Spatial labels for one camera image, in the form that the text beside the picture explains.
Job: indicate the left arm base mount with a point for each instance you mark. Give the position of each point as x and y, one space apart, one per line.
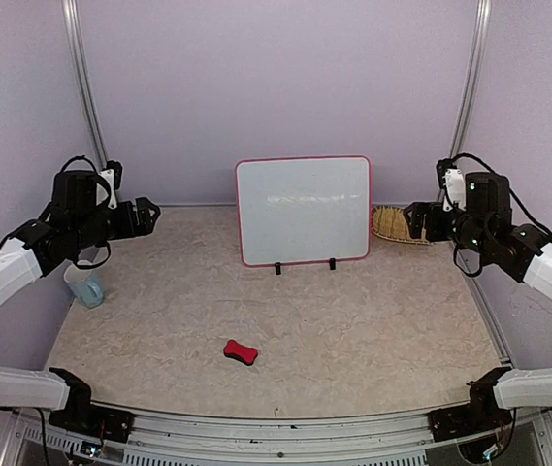
81 416

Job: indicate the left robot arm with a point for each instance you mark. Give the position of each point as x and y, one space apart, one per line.
33 251

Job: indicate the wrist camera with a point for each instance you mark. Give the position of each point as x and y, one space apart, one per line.
452 184
107 188

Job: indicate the left aluminium corner post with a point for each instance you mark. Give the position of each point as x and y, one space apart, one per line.
73 28

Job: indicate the front aluminium rail frame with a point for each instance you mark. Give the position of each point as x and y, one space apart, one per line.
157 438

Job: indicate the woven bamboo tray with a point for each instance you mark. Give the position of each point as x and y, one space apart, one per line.
389 223

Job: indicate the light blue mug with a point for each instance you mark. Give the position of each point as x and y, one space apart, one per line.
84 283

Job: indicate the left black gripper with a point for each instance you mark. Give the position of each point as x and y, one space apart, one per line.
145 223

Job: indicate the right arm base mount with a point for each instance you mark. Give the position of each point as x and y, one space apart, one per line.
481 413

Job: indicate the aluminium corner post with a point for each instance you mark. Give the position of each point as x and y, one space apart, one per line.
73 28
473 72

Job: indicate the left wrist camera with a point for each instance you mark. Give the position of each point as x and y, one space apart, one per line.
107 188

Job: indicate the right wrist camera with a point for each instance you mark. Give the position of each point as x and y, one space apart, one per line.
452 184

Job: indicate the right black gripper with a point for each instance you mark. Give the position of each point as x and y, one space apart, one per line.
435 231

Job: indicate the pink framed whiteboard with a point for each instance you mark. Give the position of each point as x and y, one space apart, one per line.
304 210

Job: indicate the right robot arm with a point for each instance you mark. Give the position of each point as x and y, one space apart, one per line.
524 253

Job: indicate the right aluminium corner post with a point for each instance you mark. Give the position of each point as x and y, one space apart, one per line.
473 72

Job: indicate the red black whiteboard eraser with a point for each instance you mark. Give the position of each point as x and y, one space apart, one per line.
241 353

